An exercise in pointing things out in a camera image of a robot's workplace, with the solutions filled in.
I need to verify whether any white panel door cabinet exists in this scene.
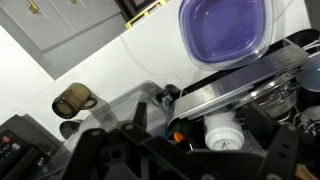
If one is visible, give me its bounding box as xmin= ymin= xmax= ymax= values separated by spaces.
xmin=0 ymin=0 xmax=128 ymax=81

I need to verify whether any pale plastic bowl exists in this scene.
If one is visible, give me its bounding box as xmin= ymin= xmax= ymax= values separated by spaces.
xmin=295 ymin=56 xmax=320 ymax=93

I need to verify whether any orange handled utensil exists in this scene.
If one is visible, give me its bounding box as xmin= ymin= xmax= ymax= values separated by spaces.
xmin=173 ymin=130 xmax=186 ymax=144

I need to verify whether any clear plastic storage bin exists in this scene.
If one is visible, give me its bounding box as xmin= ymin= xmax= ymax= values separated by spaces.
xmin=33 ymin=79 xmax=169 ymax=180

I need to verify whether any clear plastic container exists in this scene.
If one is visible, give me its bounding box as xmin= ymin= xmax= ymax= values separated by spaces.
xmin=178 ymin=0 xmax=275 ymax=72

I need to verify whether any steel dish rack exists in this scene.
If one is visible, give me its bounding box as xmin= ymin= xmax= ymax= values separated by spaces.
xmin=163 ymin=29 xmax=320 ymax=180

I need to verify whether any black countertop appliance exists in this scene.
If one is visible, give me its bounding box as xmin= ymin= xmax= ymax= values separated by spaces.
xmin=0 ymin=113 xmax=64 ymax=180

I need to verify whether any white mug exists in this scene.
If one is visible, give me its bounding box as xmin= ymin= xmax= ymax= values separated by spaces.
xmin=203 ymin=111 xmax=247 ymax=152

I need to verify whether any steel bowl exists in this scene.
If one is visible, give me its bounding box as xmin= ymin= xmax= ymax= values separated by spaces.
xmin=233 ymin=71 xmax=301 ymax=118

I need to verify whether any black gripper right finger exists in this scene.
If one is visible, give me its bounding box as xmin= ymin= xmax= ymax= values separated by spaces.
xmin=244 ymin=104 xmax=320 ymax=180

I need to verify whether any gold drawer handle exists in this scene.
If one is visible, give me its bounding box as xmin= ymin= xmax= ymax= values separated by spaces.
xmin=124 ymin=0 xmax=168 ymax=30

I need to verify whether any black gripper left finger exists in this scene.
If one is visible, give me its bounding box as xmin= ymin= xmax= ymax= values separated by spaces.
xmin=61 ymin=101 xmax=218 ymax=180

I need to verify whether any brown glass mug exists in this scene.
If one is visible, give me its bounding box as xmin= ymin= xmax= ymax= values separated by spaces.
xmin=51 ymin=82 xmax=99 ymax=120

